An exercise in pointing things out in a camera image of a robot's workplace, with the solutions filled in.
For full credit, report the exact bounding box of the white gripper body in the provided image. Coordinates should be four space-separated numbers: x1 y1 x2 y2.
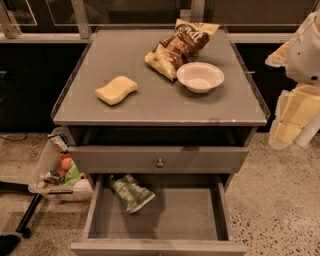
268 83 320 150

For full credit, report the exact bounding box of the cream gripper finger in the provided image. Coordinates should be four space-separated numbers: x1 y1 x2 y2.
265 42 289 67

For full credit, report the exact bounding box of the green jalapeno chip bag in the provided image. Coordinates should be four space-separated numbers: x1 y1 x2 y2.
110 174 155 214

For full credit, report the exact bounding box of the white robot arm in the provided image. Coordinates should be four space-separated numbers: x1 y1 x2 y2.
265 10 320 150

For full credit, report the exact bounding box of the brown yellow chip bag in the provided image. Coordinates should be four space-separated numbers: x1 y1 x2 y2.
145 19 220 81

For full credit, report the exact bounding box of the grey drawer cabinet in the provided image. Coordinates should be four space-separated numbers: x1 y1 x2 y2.
50 24 272 256

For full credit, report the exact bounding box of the open grey middle drawer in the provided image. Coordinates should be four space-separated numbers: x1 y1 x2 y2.
71 174 246 256

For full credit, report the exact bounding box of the closed grey top drawer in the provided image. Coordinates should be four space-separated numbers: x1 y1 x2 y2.
69 146 249 174

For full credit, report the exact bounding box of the white paper bowl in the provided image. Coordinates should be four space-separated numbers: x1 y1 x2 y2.
176 62 224 93

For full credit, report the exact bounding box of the yellow sponge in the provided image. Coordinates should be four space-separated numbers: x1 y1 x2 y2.
95 76 138 106

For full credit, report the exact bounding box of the green packet in bin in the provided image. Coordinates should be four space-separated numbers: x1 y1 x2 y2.
64 164 83 186

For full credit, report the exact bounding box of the orange fruit in bin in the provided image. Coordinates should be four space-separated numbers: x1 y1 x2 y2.
62 158 72 171

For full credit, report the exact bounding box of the clear plastic storage bin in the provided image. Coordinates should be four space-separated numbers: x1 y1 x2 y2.
28 127 93 201

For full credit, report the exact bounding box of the black stand leg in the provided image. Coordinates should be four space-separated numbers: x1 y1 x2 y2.
0 181 43 239

